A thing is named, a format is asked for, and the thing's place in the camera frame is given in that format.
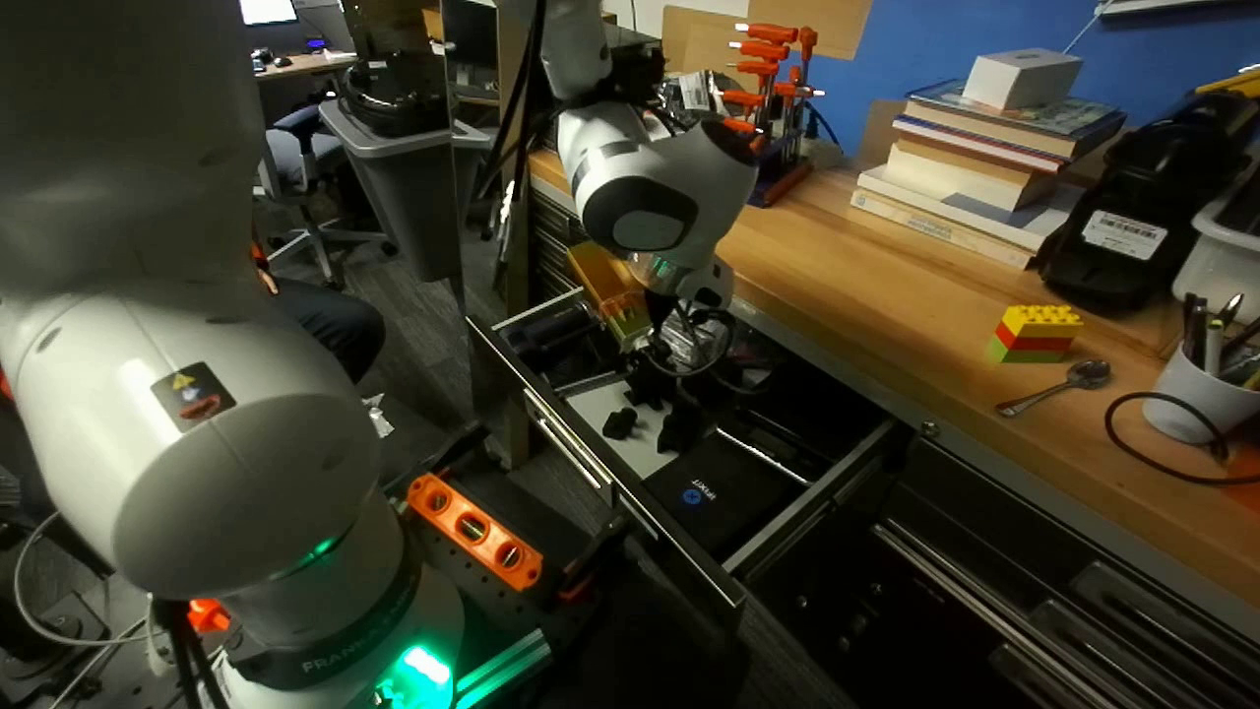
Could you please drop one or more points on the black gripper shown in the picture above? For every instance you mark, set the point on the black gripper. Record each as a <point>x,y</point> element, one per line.
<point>694,337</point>

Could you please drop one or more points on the black notched plastic block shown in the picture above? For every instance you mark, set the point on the black notched plastic block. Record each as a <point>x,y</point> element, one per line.
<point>680,435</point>

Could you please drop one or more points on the grey metal drawer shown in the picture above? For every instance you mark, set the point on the grey metal drawer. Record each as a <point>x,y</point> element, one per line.
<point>631,459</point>

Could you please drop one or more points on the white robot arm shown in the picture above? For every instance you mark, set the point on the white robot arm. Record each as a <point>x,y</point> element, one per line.
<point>172,435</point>

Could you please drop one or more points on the black drawer cabinet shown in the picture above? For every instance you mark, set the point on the black drawer cabinet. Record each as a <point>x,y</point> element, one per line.
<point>1049,603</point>

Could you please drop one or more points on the small black plastic part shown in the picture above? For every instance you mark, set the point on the small black plastic part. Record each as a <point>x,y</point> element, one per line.
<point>621,424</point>

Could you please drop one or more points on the black iFixit case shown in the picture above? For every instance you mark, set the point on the black iFixit case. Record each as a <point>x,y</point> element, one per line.
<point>715,497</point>

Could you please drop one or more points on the black parts tray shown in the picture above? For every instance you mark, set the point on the black parts tray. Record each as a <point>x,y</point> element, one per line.
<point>556,346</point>

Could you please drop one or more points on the orange spirit level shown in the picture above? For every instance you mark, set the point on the orange spirit level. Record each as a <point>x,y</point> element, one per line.
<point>474,532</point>

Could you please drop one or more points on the shiny plastic packet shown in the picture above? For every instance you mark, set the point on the shiny plastic packet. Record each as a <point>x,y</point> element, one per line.
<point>684,94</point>

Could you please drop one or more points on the red hex key set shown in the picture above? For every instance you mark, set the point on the red hex key set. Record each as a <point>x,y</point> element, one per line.
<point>774,105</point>

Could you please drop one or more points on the grey trash bin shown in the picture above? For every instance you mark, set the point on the grey trash bin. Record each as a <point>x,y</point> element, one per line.
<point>396,184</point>

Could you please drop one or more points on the yellow red green brick stack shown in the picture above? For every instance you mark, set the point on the yellow red green brick stack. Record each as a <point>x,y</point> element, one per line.
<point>1041,329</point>

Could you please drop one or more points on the small metal wrench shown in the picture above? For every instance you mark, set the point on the small metal wrench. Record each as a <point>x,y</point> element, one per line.
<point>1049,393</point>

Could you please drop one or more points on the stack of books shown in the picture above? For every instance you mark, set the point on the stack of books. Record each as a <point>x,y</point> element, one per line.
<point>986,170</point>

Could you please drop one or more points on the cork pin board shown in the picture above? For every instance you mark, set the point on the cork pin board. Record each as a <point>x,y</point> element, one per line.
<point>841,24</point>

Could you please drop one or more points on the office chair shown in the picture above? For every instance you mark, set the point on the office chair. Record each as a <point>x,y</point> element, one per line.
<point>298,199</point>

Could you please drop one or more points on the small white box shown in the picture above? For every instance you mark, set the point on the small white box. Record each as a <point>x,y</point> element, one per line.
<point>1020,79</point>

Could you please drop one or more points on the black yellow tool case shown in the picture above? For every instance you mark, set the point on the black yellow tool case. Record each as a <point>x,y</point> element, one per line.
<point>1126,199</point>

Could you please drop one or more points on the small orange clamp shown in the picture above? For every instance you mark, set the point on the small orange clamp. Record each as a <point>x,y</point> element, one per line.
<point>207,616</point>

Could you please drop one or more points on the white cup with pens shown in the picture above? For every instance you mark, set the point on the white cup with pens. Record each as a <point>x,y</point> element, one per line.
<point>1185,396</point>

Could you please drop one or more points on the lit computer monitor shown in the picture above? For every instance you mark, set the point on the lit computer monitor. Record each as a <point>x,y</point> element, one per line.
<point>265,8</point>

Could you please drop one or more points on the white plastic bin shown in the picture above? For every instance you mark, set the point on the white plastic bin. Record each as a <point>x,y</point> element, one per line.
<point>1224,258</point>

